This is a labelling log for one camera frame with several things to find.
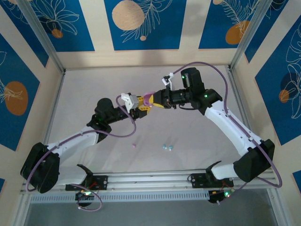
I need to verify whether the purple earbud charging case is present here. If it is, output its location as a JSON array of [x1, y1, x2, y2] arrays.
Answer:
[[143, 91, 155, 107]]

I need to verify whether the black controller board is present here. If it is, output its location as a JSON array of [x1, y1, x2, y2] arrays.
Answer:
[[74, 191, 94, 208], [207, 188, 235, 205]]

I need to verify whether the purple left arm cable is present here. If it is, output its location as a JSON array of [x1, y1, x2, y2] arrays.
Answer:
[[25, 95, 137, 212]]

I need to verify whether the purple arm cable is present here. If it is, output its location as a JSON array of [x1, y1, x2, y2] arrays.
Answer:
[[25, 95, 137, 212], [172, 61, 283, 205]]

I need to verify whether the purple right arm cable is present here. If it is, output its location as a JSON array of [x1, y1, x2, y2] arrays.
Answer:
[[172, 61, 283, 205]]

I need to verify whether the thin black right gripper wire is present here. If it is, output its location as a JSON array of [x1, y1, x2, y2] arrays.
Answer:
[[177, 103, 197, 112]]

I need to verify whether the aluminium side rail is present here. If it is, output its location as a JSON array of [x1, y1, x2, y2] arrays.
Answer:
[[44, 69, 66, 142], [225, 65, 253, 132]]

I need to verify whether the aluminium rail beam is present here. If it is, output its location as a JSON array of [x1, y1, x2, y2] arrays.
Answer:
[[20, 167, 276, 195]]

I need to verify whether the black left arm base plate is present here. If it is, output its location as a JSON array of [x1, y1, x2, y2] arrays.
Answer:
[[65, 174, 109, 192]]

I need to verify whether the aluminium corner post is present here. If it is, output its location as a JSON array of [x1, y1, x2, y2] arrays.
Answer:
[[229, 0, 269, 72], [16, 0, 66, 74]]

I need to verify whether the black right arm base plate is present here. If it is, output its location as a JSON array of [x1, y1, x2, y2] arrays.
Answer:
[[189, 173, 234, 189]]

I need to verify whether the grey slotted cable duct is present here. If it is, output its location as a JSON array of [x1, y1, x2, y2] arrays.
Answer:
[[30, 190, 210, 203]]

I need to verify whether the aluminium frame leg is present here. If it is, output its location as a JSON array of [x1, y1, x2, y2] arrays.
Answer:
[[267, 188, 286, 226], [8, 194, 32, 226]]

